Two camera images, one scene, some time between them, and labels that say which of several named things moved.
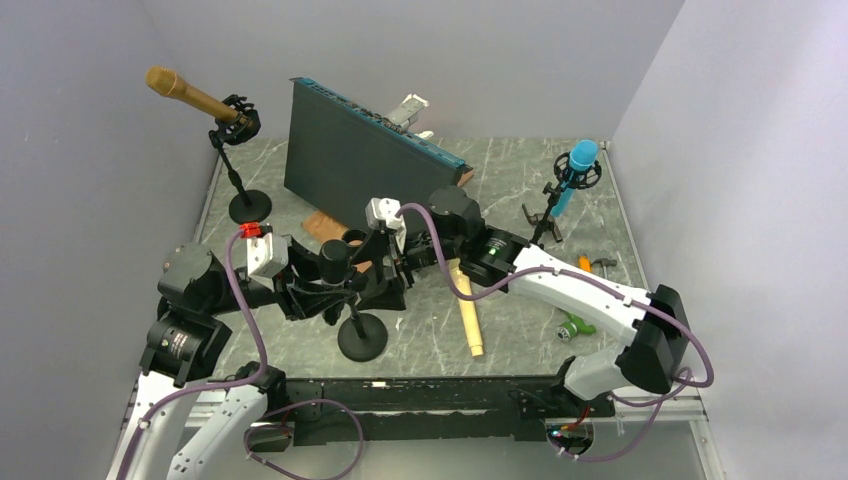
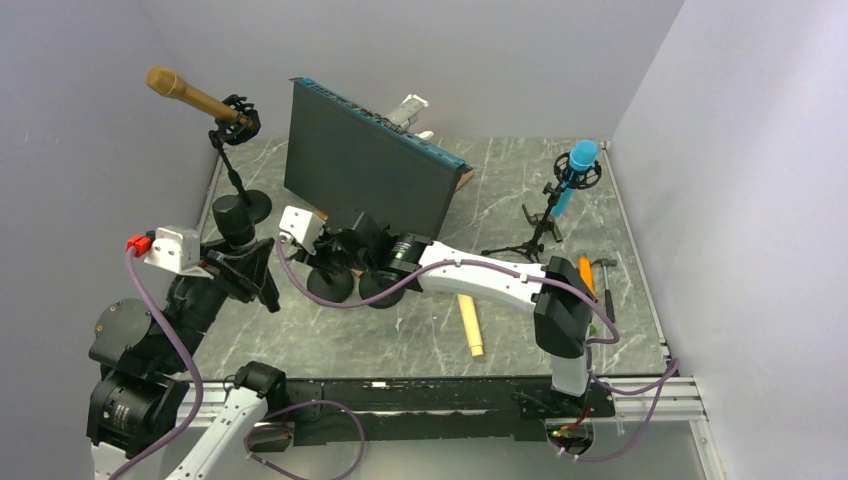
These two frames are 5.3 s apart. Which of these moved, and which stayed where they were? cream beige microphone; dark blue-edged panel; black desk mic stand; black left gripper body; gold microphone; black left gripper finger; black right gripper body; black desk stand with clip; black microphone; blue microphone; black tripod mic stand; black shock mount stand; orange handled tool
Moved: black microphone; black desk mic stand; black left gripper finger; black left gripper body; black right gripper body; black desk stand with clip
Stayed: gold microphone; blue microphone; black tripod mic stand; dark blue-edged panel; cream beige microphone; black shock mount stand; orange handled tool
